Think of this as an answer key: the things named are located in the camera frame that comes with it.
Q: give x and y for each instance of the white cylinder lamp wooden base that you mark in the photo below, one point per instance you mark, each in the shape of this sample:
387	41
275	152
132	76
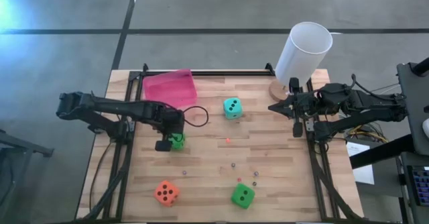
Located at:
303	53

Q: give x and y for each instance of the large orange foam die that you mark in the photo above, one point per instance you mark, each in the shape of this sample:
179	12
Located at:
163	189

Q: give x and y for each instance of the black pole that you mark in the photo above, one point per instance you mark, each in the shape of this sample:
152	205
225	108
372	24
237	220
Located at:
421	66

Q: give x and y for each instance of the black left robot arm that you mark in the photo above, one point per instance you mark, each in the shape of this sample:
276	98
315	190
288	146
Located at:
110	105

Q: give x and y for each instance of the black metal beam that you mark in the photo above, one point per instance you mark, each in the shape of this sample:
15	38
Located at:
378	152

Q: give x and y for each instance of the dark grey panel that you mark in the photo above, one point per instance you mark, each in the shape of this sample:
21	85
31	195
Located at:
414	110

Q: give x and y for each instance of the large green foam die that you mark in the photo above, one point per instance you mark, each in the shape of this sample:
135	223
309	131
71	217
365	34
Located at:
177	144
238	200

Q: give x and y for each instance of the large teal foam die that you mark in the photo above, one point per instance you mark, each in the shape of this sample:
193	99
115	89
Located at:
229	113

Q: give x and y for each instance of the grey metal stand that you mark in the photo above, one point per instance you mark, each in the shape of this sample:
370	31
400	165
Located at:
30	147

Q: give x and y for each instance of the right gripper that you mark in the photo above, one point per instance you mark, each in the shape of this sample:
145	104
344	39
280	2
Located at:
316	103

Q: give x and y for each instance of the backlit keyboard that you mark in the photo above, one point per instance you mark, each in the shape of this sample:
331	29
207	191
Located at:
420	187

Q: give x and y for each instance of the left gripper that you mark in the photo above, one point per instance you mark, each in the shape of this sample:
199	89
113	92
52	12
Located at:
172	121

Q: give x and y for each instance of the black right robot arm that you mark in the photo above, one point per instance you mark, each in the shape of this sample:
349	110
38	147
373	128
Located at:
368	105

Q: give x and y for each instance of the pink translucent plastic bin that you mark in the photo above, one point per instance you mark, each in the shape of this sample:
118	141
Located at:
171	88

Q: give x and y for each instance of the white rounded object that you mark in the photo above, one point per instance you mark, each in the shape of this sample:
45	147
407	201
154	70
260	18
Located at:
426	128

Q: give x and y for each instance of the white paper sheet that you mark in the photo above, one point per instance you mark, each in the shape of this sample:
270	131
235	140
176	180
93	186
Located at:
363	175

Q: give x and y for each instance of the black aluminium table frame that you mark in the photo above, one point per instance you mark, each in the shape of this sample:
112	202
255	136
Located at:
218	73

